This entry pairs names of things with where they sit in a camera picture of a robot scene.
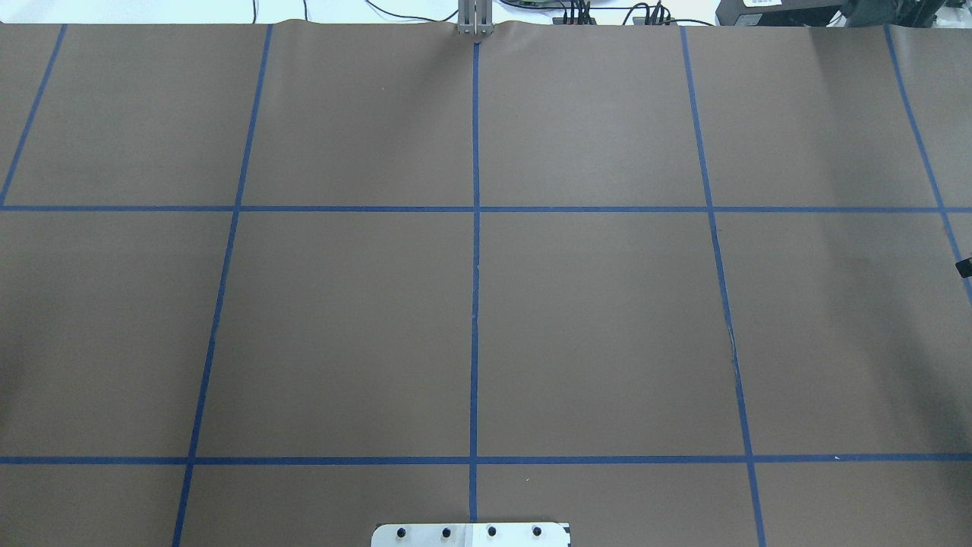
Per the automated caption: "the aluminium frame post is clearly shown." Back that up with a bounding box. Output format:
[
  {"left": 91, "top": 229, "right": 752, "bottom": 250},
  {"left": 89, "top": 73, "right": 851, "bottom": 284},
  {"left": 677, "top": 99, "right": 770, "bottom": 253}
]
[{"left": 457, "top": 0, "right": 495, "bottom": 37}]

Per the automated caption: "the black box with label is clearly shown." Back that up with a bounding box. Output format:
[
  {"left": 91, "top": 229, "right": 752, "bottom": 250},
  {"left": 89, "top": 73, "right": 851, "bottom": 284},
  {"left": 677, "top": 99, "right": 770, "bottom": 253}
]
[{"left": 715, "top": 1, "right": 844, "bottom": 27}]

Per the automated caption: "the black usb hub with cables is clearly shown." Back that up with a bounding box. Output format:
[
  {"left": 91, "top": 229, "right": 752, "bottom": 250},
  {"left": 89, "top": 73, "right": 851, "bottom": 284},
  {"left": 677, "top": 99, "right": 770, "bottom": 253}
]
[{"left": 552, "top": 0, "right": 596, "bottom": 27}]

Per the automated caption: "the white pedestal column with base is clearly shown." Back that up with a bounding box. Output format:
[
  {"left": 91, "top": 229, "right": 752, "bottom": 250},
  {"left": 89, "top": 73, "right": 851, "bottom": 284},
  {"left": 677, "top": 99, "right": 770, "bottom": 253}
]
[{"left": 371, "top": 522, "right": 572, "bottom": 546}]

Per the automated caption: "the brown paper table mat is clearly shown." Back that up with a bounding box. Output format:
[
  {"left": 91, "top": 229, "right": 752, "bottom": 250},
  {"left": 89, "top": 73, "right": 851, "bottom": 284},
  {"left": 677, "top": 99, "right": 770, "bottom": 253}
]
[{"left": 1, "top": 21, "right": 970, "bottom": 546}]

